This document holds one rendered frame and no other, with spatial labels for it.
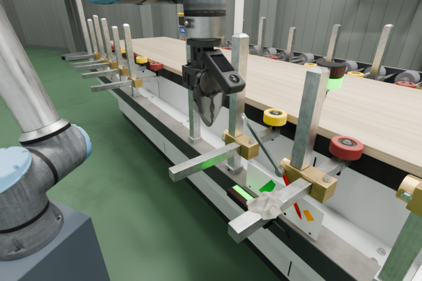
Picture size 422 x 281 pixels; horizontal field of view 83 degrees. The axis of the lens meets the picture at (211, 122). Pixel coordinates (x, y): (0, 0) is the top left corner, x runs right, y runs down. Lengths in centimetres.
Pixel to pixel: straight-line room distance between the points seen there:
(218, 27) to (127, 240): 137
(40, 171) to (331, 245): 82
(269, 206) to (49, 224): 67
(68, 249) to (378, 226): 95
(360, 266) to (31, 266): 85
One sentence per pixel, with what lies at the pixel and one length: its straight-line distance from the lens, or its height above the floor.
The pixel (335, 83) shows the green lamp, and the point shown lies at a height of 109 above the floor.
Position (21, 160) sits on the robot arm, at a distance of 82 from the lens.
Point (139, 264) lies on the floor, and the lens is 153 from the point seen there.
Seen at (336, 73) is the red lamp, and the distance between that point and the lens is 59.
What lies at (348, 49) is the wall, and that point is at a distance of 513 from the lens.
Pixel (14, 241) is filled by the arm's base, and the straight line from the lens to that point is 92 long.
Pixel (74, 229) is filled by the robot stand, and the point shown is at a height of 60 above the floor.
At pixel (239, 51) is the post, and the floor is 113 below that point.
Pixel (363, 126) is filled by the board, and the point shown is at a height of 90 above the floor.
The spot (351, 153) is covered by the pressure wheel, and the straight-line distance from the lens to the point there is 73.
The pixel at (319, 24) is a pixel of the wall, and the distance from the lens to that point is 507.
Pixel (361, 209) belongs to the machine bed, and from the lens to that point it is 90.
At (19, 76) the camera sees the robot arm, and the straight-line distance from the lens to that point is 89.
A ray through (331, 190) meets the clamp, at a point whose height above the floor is 85.
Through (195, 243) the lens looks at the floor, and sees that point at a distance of 155.
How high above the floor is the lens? 124
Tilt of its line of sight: 26 degrees down
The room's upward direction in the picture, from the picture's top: straight up
